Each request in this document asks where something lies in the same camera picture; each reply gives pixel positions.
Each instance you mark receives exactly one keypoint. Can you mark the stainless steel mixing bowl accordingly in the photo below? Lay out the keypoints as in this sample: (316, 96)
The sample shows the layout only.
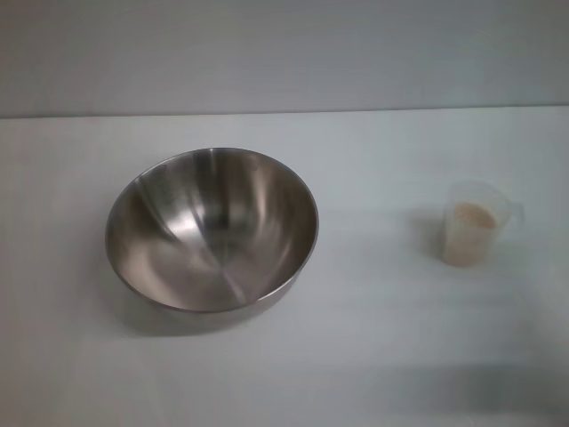
(213, 231)

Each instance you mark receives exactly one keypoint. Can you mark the white rice grains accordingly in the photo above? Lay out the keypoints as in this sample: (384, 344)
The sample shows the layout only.
(471, 222)

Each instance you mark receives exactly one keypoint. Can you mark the clear plastic measuring cup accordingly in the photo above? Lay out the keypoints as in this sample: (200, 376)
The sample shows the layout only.
(511, 213)

